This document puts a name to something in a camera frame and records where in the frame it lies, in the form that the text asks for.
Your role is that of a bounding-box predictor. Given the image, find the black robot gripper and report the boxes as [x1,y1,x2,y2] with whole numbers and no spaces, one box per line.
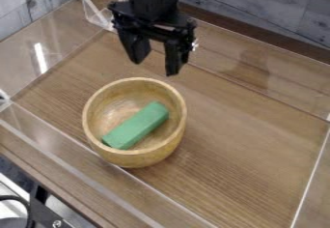
[108,0,196,76]

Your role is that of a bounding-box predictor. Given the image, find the green rectangular stick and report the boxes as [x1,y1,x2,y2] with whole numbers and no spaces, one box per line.
[101,101,168,150]

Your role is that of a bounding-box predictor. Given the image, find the round wooden bowl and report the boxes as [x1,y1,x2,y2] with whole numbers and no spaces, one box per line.
[82,77,187,168]

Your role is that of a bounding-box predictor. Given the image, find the clear acrylic tray wall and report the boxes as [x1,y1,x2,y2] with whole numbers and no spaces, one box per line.
[0,0,330,228]

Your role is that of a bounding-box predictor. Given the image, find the black cable under table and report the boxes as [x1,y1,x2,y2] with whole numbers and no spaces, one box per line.
[0,194,36,228]

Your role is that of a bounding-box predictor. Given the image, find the black table frame bracket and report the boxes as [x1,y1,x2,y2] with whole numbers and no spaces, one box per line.
[28,185,73,228]

